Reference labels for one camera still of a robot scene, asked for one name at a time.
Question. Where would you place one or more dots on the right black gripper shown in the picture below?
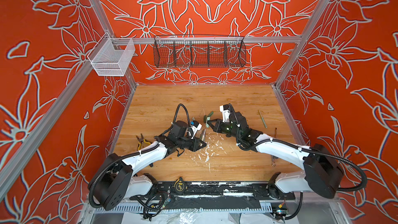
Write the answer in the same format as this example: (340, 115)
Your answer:
(217, 124)

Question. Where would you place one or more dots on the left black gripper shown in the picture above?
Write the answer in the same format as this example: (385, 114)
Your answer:
(195, 145)

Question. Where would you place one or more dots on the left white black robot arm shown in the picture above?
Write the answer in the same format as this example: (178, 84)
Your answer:
(116, 178)

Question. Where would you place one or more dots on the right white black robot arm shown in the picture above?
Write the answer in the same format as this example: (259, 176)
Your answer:
(318, 172)

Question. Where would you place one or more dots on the small circuit board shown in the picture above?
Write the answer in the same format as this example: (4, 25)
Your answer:
(280, 211)

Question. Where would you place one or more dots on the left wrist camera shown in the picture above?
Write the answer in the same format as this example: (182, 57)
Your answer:
(194, 127)

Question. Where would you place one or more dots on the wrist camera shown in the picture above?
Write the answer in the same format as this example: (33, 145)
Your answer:
(194, 127)
(226, 112)

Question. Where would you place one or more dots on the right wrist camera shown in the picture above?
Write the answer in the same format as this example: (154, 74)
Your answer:
(226, 112)

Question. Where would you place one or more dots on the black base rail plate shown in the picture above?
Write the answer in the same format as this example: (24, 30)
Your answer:
(197, 189)

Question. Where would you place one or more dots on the yellow handled pliers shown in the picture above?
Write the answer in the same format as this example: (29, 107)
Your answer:
(142, 142)

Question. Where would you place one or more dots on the white slotted cable duct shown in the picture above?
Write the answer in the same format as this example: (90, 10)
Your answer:
(136, 208)

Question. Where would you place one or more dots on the black wire basket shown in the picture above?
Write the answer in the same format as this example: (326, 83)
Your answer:
(199, 51)

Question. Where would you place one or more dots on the white wire basket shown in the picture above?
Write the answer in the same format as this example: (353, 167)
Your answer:
(109, 58)

